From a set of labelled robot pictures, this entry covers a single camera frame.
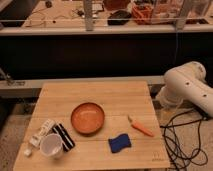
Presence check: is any orange ceramic bowl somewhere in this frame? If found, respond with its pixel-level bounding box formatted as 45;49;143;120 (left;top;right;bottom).
71;102;105;135

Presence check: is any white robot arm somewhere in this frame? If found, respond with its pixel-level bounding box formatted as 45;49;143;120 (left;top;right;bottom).
156;61;213;117

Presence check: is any orange toy carrot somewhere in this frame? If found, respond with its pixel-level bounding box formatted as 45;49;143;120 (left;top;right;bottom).
128;116;154;137

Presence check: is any blue sponge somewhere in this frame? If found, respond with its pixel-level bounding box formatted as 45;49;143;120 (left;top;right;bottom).
108;133;132;153

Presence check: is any black object on bench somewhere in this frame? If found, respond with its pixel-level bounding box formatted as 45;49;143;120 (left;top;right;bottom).
107;10;131;26

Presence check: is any black white striped cloth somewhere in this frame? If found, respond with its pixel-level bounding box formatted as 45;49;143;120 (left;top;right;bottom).
52;123;75;152

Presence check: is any orange box on bench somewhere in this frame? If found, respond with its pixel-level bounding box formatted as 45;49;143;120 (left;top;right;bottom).
132;5;152;25

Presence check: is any white plastic cup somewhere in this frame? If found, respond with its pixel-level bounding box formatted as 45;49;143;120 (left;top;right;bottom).
40;133;63;159

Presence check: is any white tube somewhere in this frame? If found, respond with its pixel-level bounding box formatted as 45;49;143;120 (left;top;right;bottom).
24;119;56;157

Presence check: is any metal frame post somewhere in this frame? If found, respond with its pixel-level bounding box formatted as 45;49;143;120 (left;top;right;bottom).
83;0;93;31
175;0;193;30

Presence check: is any black cable bundle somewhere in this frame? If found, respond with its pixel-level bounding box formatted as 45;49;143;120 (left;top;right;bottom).
159;108;209;171

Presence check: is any metal clamp on rail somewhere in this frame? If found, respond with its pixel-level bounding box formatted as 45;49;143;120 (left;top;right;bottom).
0;67;25;86

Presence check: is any right metal frame post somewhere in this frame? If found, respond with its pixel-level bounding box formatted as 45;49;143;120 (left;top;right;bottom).
175;0;193;30

